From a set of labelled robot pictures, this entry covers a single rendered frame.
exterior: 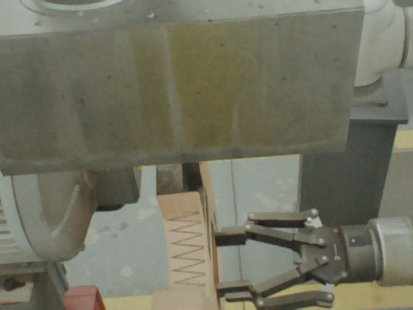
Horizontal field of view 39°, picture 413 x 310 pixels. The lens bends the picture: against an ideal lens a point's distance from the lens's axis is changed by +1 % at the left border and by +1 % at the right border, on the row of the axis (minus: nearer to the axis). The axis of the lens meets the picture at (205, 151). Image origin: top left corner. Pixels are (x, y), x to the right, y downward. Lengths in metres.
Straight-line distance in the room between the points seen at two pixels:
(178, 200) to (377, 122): 1.05
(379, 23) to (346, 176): 0.49
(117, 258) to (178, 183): 1.58
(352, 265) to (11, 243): 0.41
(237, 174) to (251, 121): 1.89
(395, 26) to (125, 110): 1.12
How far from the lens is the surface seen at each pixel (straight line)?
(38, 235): 0.65
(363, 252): 0.77
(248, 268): 2.09
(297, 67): 0.44
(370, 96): 1.61
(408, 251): 0.78
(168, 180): 0.60
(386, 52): 1.52
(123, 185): 1.06
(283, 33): 0.42
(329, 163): 1.71
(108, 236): 2.24
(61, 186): 0.66
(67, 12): 0.45
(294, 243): 0.80
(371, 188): 1.80
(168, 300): 0.53
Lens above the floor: 1.75
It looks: 45 degrees down
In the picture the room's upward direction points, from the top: 6 degrees counter-clockwise
